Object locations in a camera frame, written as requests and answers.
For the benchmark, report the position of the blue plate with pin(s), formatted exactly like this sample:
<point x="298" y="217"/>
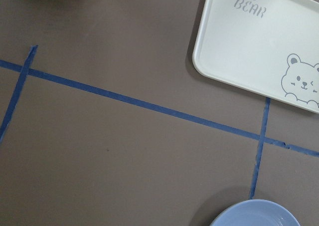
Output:
<point x="255" y="213"/>

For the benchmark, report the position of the white bear tray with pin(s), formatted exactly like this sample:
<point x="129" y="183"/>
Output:
<point x="269" y="47"/>

